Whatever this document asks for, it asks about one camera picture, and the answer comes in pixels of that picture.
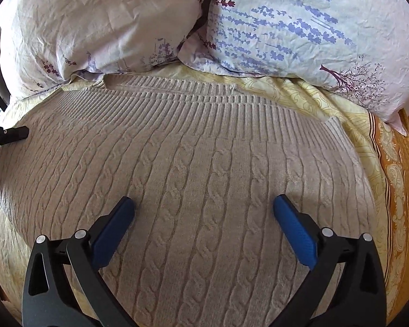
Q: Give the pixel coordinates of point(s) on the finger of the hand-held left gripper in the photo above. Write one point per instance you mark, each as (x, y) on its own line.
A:
(10, 133)

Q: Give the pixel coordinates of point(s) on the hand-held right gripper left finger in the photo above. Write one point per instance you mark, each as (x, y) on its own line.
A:
(113, 226)

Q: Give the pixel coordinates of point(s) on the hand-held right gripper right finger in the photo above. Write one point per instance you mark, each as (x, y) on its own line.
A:
(294, 228)

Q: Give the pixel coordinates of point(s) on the yellow patterned bed sheet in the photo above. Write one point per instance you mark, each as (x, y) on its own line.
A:
(358, 119)

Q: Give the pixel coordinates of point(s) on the white pillow with purple flowers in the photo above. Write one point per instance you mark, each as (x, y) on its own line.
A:
(99, 24)

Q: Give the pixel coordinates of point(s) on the white pillow with blue lavender print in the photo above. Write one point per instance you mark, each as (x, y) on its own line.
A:
(310, 34)

